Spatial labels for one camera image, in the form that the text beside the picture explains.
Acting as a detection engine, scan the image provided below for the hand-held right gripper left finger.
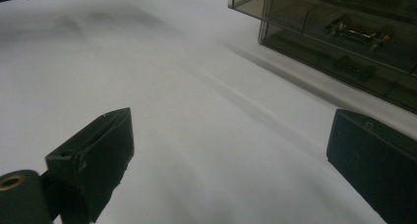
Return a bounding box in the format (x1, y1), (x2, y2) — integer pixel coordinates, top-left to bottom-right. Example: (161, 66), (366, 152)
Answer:
(44, 107), (136, 224)

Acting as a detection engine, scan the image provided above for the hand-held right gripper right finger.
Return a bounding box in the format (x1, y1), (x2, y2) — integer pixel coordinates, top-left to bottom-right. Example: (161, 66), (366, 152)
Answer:
(326, 108), (417, 224)

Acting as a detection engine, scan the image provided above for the smoky transparent drawer box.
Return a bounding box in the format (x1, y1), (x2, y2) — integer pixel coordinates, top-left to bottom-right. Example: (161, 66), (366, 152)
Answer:
(227, 0), (417, 116)

